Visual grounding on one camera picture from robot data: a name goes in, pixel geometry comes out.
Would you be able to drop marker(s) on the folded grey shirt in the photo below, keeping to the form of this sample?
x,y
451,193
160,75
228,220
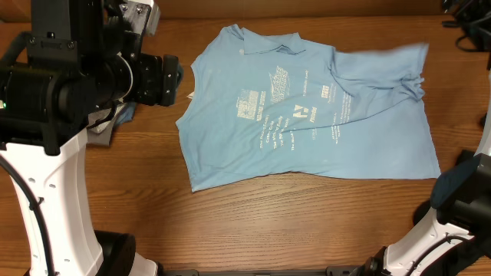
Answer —
x,y
101,134

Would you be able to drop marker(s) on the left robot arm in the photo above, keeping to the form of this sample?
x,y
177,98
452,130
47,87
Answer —
x,y
67,75

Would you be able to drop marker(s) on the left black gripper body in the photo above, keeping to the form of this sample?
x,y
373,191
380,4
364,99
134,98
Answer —
x,y
151,86

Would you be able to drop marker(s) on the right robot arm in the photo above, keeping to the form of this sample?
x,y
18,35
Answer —
x,y
453,226

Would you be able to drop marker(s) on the light blue printed t-shirt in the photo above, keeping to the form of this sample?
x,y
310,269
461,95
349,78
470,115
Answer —
x,y
266,105

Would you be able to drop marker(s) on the folded teal blue shirt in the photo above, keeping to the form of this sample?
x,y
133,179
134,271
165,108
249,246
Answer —
x,y
127,116

